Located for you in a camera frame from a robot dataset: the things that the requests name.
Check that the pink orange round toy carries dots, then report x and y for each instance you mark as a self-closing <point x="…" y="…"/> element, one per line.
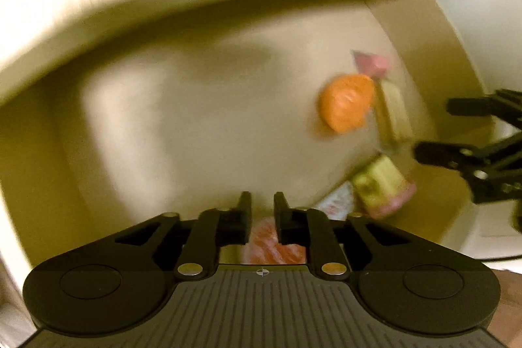
<point x="265" y="250"/>

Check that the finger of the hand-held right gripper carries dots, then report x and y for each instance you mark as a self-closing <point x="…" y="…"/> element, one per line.
<point x="473" y="106"/>
<point x="440" y="153"/>

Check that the wafer biscuit packet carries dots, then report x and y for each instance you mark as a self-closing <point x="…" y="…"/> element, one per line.
<point x="393" y="111"/>

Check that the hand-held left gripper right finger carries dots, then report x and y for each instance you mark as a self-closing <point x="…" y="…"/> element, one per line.
<point x="281" y="217"/>

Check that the red white round packet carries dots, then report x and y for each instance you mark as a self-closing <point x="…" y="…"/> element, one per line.
<point x="336" y="203"/>

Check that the pink small packet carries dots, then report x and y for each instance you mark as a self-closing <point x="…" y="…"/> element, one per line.
<point x="373" y="63"/>

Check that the yellow cake toy pink base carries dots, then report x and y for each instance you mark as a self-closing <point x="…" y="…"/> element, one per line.
<point x="379" y="181"/>

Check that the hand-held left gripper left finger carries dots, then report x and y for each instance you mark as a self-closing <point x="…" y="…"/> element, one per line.
<point x="244" y="217"/>

